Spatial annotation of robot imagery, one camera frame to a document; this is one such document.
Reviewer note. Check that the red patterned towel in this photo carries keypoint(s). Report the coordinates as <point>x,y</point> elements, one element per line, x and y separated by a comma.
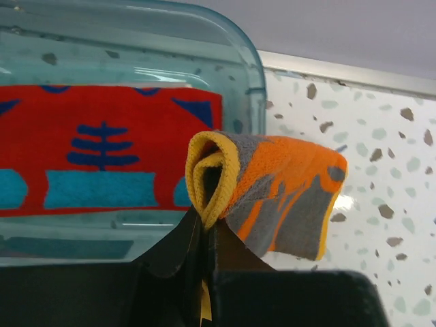
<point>87,148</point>

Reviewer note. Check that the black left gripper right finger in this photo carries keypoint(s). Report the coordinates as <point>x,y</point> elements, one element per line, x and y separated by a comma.
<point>245,291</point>

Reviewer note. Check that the teal transparent plastic bin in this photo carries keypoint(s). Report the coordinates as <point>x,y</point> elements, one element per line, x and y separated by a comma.
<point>122,42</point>

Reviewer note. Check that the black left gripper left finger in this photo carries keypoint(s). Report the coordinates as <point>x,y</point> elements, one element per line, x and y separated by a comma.
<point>162,287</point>

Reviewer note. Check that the orange patterned towel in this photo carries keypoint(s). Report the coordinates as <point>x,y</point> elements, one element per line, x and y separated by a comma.
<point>274,192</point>

